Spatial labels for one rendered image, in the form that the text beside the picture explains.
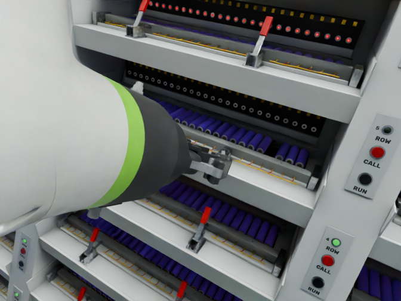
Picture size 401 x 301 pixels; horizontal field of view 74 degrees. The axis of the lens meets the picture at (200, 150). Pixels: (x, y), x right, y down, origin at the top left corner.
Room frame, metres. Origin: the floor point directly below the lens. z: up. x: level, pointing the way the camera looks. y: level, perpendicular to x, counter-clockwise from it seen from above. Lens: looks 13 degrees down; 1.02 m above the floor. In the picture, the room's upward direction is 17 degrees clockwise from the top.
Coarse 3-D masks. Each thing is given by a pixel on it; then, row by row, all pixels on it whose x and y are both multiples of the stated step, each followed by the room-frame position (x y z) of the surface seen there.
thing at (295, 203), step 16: (128, 80) 0.77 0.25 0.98; (176, 96) 0.71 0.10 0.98; (224, 112) 0.66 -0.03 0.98; (272, 128) 0.62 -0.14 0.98; (288, 128) 0.61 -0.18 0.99; (320, 160) 0.57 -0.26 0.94; (192, 176) 0.51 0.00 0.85; (240, 176) 0.47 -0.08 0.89; (256, 176) 0.48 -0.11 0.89; (272, 176) 0.48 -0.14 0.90; (320, 176) 0.51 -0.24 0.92; (224, 192) 0.48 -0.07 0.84; (240, 192) 0.47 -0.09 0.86; (256, 192) 0.45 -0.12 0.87; (272, 192) 0.44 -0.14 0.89; (288, 192) 0.45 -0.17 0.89; (304, 192) 0.45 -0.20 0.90; (320, 192) 0.40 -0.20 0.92; (272, 208) 0.45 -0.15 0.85; (288, 208) 0.43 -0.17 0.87; (304, 208) 0.42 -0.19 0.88; (304, 224) 0.43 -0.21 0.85
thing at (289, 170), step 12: (192, 132) 0.55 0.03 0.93; (204, 144) 0.54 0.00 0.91; (216, 144) 0.53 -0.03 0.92; (228, 144) 0.53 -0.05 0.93; (240, 156) 0.51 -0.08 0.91; (252, 156) 0.50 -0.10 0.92; (264, 156) 0.50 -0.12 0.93; (276, 168) 0.49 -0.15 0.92; (288, 168) 0.48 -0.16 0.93; (300, 168) 0.48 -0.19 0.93; (288, 180) 0.46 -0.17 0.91; (300, 180) 0.47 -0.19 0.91
